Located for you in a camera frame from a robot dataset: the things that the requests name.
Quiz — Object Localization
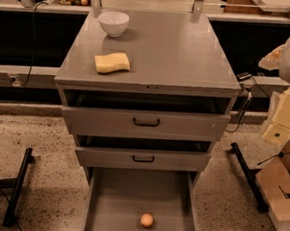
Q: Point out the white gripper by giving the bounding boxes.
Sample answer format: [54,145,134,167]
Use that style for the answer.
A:
[258,44,290,146]

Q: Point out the orange fruit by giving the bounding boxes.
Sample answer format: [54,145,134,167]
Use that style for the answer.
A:
[140,213,154,228]

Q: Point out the grey drawer cabinet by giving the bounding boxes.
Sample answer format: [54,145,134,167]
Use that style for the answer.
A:
[46,2,248,196]

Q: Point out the grey middle drawer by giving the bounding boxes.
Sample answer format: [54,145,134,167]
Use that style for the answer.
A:
[75,136,210,172]

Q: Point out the grey drawer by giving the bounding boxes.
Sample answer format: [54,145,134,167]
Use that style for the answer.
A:
[75,136,210,172]
[62,95,229,142]
[81,167,198,231]

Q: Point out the grey top drawer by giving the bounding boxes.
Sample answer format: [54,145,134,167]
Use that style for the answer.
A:
[62,95,229,142]

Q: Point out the grey bottom drawer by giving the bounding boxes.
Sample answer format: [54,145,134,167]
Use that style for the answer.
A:
[81,167,198,231]

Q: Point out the black power adapter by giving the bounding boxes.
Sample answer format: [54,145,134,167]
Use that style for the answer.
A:
[236,72,251,81]

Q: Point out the cardboard box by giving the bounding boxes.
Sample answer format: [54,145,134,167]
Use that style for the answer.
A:
[256,140,290,231]

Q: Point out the black stand leg right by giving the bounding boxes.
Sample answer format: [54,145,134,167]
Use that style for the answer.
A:
[231,143,269,213]

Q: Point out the black stand leg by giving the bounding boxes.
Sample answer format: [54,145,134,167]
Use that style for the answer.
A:
[0,147,34,227]
[231,143,269,213]

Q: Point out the white ceramic bowl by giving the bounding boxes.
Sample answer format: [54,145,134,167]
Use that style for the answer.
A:
[98,11,130,37]

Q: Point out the yellow sponge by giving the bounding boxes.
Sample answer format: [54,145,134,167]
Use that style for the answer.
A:
[94,52,130,74]

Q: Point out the black stand leg left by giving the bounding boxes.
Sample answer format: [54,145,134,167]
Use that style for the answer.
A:
[0,147,34,227]

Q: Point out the black top drawer handle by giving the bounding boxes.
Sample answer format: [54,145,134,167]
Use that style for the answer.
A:
[132,118,161,127]

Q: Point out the black drawer handle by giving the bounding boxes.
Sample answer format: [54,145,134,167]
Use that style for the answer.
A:
[132,155,155,163]
[132,118,161,127]

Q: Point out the black middle drawer handle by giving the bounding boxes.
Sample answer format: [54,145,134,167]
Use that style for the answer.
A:
[132,155,155,163]

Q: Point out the black cable left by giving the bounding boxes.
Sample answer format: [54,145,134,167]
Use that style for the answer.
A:
[19,0,50,89]

